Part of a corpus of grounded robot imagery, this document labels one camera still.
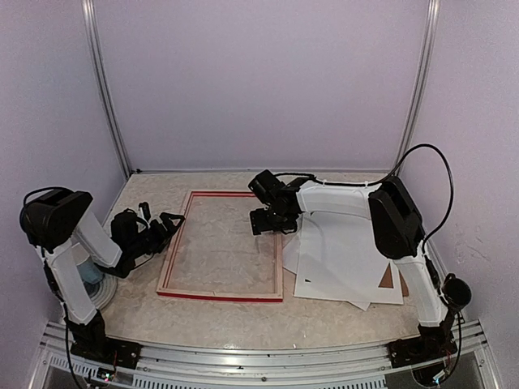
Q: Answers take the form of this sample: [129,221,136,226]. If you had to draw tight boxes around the white photo paper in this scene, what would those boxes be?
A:
[282,210,405,312]

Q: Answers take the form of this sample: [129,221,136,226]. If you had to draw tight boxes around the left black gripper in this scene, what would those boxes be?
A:
[128,212,184,259]

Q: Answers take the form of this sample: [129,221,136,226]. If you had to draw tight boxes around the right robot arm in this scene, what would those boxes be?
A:
[247,170,457,365]

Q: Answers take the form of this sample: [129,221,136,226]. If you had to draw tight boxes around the brown backing board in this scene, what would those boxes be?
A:
[379,266,409,297]

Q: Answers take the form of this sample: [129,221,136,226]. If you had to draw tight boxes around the right aluminium post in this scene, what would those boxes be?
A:
[394,0,441,166]

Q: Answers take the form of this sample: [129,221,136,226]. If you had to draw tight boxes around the aluminium front rail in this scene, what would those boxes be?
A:
[38,322,494,389]

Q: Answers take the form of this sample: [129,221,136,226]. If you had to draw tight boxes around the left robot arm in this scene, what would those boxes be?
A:
[19,186,185,365]

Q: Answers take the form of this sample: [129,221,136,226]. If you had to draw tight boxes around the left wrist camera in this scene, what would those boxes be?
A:
[139,202,151,223]

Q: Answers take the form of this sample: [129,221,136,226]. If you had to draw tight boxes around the aluminium post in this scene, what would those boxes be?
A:
[81,0,132,180]
[394,0,441,166]

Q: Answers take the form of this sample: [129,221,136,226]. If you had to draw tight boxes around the white mat board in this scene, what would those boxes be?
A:
[294,250,404,305]

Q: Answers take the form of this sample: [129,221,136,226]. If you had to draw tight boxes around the white round plate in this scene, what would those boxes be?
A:
[84,276,118,310]

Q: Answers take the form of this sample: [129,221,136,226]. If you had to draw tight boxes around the light blue cup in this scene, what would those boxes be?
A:
[72,242,103,284]

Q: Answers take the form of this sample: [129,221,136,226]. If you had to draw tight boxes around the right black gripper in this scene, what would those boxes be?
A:
[249,207,296,235]

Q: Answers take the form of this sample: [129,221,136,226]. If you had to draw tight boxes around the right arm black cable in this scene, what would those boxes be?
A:
[275,143,455,244]

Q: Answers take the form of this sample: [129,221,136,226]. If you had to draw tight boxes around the left aluminium post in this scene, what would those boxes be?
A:
[81,0,132,180]

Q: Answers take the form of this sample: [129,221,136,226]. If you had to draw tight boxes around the wooden red photo frame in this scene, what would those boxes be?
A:
[156,190,284,304]

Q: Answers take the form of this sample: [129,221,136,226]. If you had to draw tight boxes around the clear acrylic sheet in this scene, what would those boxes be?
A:
[168,194,277,295]

